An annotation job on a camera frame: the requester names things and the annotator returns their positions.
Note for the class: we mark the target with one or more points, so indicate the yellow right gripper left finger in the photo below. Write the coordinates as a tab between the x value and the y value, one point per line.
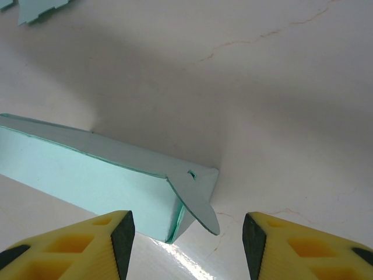
58	256

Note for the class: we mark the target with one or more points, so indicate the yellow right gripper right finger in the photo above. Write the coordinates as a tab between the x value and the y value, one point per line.
314	256

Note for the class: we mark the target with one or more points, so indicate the light blue paper box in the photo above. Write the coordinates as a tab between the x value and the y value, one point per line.
32	11
87	175

